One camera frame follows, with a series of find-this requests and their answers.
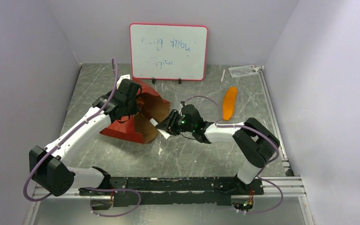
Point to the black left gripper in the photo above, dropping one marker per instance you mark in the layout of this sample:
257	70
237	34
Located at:
135	109

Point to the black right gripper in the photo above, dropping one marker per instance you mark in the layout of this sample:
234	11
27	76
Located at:
170	123

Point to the red paper bag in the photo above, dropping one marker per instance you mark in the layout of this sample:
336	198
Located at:
140	128

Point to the orange fake bread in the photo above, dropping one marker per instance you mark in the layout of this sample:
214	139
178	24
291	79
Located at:
228	104

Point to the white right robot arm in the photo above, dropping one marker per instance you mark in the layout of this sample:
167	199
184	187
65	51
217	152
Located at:
256	142

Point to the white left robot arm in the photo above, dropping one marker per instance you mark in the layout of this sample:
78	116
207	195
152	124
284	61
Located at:
49	166

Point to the pink framed whiteboard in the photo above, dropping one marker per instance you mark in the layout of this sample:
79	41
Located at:
168	51

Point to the white marker pen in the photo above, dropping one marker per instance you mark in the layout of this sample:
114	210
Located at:
223	75

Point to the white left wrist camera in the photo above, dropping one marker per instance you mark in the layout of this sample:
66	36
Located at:
128	76

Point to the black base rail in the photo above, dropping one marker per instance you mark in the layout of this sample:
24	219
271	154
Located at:
130	191

